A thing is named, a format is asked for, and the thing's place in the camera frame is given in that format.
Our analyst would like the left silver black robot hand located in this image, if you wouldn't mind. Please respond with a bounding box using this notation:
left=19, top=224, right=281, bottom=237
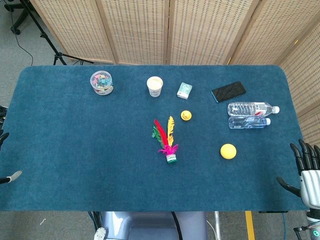
left=0, top=132, right=23, bottom=185

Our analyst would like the clear water bottle blue label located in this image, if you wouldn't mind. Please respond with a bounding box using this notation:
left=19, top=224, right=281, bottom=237
left=228, top=116, right=272, bottom=130

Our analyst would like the clear jar of colourful clips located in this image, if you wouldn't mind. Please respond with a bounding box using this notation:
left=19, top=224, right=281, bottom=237
left=89, top=70, right=114, bottom=96

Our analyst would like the yellow floor tape strip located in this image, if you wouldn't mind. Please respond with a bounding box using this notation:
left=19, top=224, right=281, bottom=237
left=244, top=211, right=256, bottom=240

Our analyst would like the small yellow duck toy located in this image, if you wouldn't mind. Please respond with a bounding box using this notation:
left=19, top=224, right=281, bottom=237
left=180, top=110, right=193, bottom=123

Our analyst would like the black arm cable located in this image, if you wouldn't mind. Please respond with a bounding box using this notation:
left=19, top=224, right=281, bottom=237
left=293, top=224, right=312, bottom=240

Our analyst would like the blue table cloth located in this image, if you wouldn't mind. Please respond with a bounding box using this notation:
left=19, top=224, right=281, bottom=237
left=0, top=65, right=307, bottom=212

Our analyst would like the blue cable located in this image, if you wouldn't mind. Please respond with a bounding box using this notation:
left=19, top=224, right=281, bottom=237
left=281, top=213, right=291, bottom=240

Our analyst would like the wicker folding screen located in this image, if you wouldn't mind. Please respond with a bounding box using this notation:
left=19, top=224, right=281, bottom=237
left=29, top=0, right=320, bottom=151

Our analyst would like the black cable bundle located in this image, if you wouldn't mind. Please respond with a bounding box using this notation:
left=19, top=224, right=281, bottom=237
left=87, top=211, right=104, bottom=232

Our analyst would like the metal table leg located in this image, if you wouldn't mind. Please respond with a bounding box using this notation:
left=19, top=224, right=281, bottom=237
left=213, top=211, right=221, bottom=240

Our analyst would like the black torso cable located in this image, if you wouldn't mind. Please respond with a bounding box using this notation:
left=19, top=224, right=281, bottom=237
left=171, top=211, right=182, bottom=240

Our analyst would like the white paper cup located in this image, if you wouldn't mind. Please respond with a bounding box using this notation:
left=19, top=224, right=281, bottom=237
left=146, top=76, right=164, bottom=98

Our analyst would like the yellow foam ball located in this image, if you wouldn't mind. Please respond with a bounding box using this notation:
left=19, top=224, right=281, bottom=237
left=220, top=143, right=237, bottom=160

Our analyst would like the clear water bottle red label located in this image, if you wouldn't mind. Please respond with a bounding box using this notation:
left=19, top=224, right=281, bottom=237
left=227, top=101, right=280, bottom=117

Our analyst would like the black office chair base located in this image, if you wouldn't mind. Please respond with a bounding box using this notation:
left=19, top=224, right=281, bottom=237
left=3, top=0, right=28, bottom=35

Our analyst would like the black tripod stand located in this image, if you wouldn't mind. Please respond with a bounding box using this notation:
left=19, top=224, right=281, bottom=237
left=21, top=0, right=95, bottom=66

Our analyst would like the small green white box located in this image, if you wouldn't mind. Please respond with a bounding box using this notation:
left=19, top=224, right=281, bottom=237
left=176, top=82, right=193, bottom=101

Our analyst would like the grey robot torso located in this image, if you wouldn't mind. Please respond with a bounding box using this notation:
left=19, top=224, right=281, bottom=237
left=102, top=211, right=208, bottom=240

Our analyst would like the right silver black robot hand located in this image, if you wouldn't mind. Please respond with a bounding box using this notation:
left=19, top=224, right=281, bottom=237
left=276, top=138, right=320, bottom=209

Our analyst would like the colourful feather shuttlecock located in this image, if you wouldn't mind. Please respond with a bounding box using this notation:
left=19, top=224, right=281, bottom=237
left=150, top=115, right=180, bottom=165

